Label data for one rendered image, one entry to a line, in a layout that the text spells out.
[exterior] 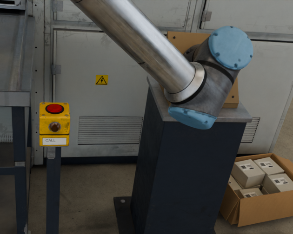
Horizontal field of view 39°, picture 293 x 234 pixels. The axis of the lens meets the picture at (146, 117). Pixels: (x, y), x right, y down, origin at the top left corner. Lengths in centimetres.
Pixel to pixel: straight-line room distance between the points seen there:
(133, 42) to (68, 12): 85
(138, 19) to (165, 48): 12
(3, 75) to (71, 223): 90
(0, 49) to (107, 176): 101
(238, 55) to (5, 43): 87
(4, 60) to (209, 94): 72
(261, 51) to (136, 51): 122
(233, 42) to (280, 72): 106
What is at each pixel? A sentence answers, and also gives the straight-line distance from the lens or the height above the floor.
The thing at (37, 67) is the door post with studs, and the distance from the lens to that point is 205.
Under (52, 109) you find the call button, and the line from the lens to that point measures 113.
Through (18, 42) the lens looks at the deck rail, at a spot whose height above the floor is 85.
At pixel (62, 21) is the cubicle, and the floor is 83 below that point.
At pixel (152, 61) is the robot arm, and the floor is 103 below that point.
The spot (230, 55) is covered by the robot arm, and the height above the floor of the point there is 102.
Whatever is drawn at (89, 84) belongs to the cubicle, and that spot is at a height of 52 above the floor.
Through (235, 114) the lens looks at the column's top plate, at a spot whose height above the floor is 75.
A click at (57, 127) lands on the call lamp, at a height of 88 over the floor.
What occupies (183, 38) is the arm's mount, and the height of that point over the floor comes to 95.
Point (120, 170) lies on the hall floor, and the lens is 236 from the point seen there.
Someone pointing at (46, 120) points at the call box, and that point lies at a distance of 112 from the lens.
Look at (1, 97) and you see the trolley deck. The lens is 135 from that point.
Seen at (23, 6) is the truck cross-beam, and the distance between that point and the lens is 198.
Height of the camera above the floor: 150
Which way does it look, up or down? 32 degrees down
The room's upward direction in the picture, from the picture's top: 9 degrees clockwise
